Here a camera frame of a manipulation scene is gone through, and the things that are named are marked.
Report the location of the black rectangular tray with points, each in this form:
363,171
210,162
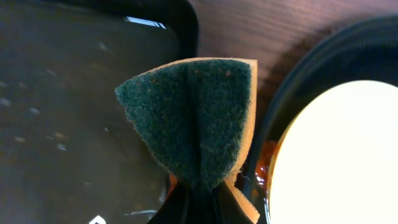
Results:
68,153

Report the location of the green and yellow sponge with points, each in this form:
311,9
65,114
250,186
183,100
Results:
197,118

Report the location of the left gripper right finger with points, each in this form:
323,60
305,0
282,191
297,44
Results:
228,210

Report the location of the round black tray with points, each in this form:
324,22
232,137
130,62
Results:
366,50

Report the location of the yellow plate with sauce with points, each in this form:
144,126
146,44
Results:
337,160

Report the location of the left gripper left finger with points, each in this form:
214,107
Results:
176,208

